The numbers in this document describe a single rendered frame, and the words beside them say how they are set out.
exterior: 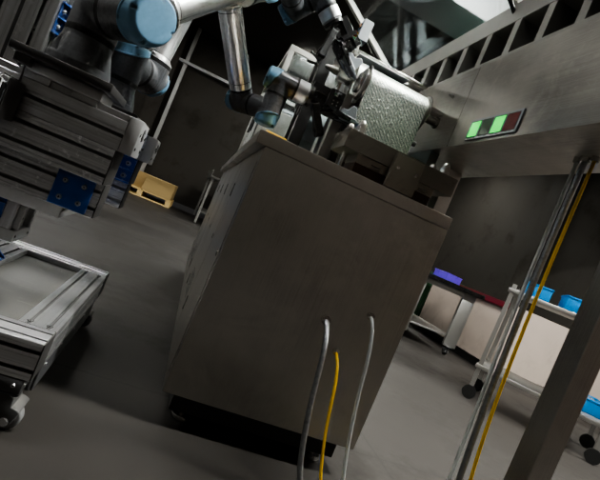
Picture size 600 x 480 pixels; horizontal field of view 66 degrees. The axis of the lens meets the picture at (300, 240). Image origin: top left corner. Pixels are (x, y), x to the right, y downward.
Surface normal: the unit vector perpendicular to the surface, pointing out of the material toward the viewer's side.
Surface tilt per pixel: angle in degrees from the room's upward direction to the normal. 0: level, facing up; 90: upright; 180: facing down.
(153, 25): 95
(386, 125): 90
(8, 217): 90
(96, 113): 90
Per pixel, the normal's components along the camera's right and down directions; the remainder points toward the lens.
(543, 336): 0.23, 0.12
